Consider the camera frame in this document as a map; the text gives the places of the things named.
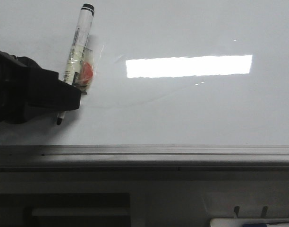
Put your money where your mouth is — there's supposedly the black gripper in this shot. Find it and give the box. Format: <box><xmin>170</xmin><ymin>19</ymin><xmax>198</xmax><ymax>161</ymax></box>
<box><xmin>0</xmin><ymin>51</ymin><xmax>81</xmax><ymax>124</ymax></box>

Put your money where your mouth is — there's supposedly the red magnet taped to marker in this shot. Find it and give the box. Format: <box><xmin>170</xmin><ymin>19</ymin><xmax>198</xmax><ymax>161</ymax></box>
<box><xmin>74</xmin><ymin>48</ymin><xmax>94</xmax><ymax>95</ymax></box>

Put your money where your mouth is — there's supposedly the white black whiteboard marker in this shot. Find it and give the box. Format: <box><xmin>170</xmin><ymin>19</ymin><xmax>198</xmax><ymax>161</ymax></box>
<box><xmin>55</xmin><ymin>3</ymin><xmax>96</xmax><ymax>126</ymax></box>

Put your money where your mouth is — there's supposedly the grey whiteboard marker tray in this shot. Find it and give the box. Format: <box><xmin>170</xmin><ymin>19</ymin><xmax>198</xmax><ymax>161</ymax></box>
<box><xmin>0</xmin><ymin>169</ymin><xmax>289</xmax><ymax>227</ymax></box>

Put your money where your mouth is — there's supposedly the white whiteboard with aluminium frame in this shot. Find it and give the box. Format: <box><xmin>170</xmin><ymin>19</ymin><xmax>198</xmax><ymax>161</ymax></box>
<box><xmin>0</xmin><ymin>0</ymin><xmax>289</xmax><ymax>169</ymax></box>

